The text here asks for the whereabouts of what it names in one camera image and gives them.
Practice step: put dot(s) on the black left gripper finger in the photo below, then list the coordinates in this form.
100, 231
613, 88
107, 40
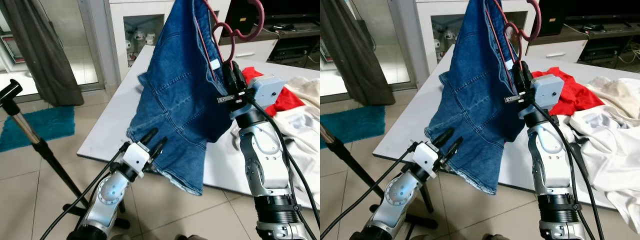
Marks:
150, 135
160, 148
444, 136
453, 149

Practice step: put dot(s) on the blue denim garment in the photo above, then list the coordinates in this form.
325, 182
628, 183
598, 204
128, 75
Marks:
175, 100
475, 100

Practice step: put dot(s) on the pink clothes hanger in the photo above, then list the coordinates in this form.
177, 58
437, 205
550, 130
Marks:
541, 17
262, 16

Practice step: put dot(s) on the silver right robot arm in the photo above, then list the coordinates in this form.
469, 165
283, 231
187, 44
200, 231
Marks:
547, 160
262, 160

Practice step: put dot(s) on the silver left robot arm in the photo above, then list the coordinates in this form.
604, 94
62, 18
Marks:
107, 195
397, 192

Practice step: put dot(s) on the crumpled red garment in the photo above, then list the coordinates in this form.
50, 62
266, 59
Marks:
580, 92
290, 100

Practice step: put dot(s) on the dark TV stand white drawers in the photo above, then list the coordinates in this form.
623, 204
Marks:
600, 47
295, 50

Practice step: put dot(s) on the black speaker box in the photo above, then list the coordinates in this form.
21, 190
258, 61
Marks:
240, 15
552, 15

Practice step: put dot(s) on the beige garment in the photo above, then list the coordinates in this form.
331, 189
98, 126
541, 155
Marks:
307, 90
620, 95

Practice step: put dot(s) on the white shirt with grey print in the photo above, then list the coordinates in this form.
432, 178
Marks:
305, 130
615, 150

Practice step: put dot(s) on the teal rug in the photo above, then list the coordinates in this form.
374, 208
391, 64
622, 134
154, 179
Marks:
360, 125
45, 125

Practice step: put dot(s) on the black television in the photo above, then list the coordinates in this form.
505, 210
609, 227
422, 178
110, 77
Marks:
295, 9
605, 7

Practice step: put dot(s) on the white glass-door cabinet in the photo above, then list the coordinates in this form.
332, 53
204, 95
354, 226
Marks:
425, 40
117, 40

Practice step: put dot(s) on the sliding glass door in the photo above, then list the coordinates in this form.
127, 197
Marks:
87, 45
400, 45

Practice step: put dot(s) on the grey curtain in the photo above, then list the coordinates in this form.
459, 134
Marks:
370, 60
45, 60

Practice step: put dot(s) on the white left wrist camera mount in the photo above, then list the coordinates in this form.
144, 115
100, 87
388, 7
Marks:
135, 157
425, 157

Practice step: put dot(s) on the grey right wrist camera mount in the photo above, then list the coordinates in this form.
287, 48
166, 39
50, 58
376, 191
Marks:
547, 90
267, 92

